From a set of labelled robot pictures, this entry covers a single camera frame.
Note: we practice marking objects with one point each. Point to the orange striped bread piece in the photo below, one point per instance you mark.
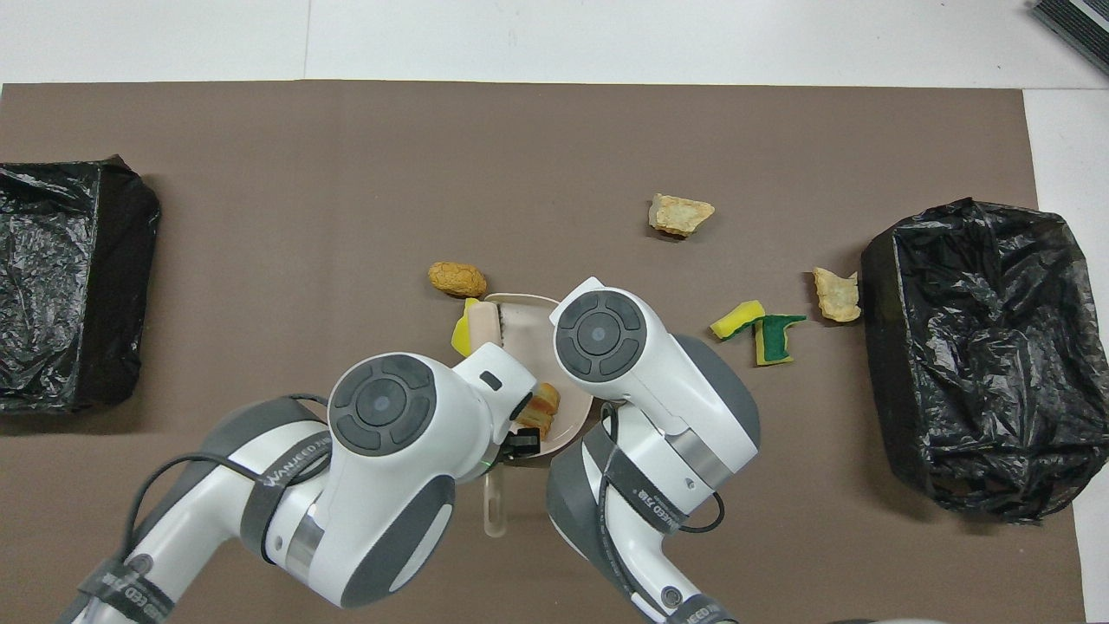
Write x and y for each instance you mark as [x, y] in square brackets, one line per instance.
[541, 409]

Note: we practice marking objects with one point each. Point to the beige plastic dustpan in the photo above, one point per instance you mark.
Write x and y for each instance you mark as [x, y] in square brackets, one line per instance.
[567, 416]

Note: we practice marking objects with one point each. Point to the beige brush with black bristles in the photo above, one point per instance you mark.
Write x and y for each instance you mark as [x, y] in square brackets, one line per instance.
[483, 328]

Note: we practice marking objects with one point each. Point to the large yellow sponge wedge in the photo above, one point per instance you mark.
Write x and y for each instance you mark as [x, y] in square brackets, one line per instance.
[460, 338]

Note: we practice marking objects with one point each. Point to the brown bread roll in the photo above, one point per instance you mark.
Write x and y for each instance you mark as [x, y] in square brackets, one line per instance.
[457, 279]

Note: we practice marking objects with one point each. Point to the small yellow sponge wedge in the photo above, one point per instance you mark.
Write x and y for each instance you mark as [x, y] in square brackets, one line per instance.
[736, 319]

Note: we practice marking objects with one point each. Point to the green and yellow sponge piece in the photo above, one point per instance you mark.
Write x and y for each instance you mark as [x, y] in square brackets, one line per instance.
[774, 340]

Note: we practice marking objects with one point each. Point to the small beige foam chunk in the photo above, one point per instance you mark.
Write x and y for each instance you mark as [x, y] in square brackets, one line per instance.
[837, 295]

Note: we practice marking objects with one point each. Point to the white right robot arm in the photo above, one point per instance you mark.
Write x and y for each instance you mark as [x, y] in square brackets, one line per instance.
[676, 381]

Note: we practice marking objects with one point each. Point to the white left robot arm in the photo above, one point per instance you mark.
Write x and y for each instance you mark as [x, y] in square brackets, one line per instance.
[381, 511]

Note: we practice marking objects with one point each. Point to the open bin with black bag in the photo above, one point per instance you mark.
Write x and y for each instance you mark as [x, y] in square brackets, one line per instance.
[979, 347]

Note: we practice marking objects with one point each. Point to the bin wrapped in black bag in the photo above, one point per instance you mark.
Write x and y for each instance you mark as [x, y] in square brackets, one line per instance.
[61, 286]

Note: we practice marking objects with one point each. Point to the large pale yellow foam chunk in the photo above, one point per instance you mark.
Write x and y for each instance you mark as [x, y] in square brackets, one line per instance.
[682, 215]

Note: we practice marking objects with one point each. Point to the brown table mat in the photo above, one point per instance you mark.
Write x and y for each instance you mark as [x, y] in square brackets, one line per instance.
[520, 156]

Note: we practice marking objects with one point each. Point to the grey ribbed device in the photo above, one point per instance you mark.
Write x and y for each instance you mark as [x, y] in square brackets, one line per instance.
[1074, 30]

